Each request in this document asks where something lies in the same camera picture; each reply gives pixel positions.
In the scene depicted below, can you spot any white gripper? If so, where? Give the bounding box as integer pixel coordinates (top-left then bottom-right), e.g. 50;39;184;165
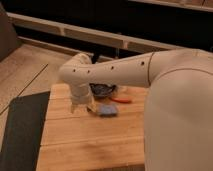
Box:
69;84;94;112

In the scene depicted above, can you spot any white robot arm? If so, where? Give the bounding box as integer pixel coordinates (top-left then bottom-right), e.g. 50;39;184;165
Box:
59;49;213;171

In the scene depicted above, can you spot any black frying pan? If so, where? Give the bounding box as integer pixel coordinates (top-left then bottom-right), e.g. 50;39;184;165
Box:
90;84;116;98

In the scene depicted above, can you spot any blue sponge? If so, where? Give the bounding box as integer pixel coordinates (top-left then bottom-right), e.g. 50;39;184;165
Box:
98;104;118;117

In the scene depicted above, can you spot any black floor mat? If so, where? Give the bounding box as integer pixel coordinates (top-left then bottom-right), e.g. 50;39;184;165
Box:
0;91;50;171

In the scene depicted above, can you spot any red handled tool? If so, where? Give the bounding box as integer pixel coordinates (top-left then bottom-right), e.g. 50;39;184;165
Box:
110;97;132;104

